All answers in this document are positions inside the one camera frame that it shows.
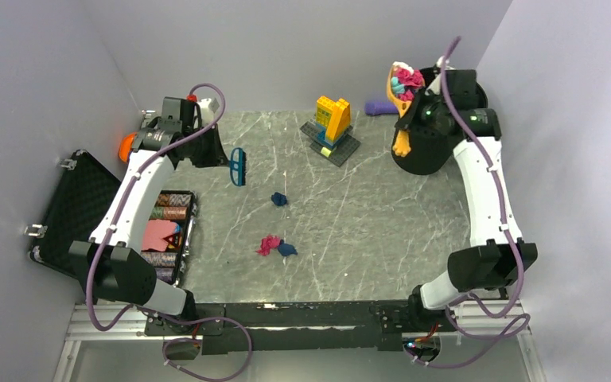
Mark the large magenta paper scrap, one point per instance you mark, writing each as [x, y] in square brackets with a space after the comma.
[412, 79]

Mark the yellow toy brick building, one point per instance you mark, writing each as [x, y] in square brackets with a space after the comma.
[334, 116]

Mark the black poker chip case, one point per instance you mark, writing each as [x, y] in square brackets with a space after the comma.
[83, 195]

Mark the magenta scrap near left gripper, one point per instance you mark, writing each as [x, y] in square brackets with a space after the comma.
[268, 243]

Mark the navy paper scrap ball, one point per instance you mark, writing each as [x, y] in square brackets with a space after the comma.
[279, 199]

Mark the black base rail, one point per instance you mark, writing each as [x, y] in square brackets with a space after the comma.
[383, 325]

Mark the purple cylinder object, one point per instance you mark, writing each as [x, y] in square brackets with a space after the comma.
[379, 107]

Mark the yellow slotted scoop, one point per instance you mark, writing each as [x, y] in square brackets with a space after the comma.
[401, 146]

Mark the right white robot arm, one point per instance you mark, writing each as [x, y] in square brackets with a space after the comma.
[497, 255]

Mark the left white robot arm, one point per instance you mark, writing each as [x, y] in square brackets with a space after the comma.
[109, 264]

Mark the pink card stack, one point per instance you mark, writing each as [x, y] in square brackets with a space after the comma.
[161, 235]

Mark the black plastic trash bin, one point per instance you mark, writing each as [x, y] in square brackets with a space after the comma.
[428, 155]

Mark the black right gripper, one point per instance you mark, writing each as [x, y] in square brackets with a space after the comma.
[412, 118]

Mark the blue hand brush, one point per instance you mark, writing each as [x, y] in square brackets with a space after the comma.
[238, 167]

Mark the cyan paper scrap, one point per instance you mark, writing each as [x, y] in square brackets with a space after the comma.
[397, 87]

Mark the dark grey brick baseplate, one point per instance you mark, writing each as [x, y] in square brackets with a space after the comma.
[337, 151]

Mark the orange blue green toy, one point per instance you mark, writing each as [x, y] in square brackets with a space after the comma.
[125, 147]

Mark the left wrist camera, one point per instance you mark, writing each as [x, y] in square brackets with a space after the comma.
[209, 108]

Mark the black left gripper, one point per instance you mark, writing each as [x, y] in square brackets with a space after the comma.
[217, 157]

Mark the navy scrap by brush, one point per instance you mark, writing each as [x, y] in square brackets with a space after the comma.
[285, 249]

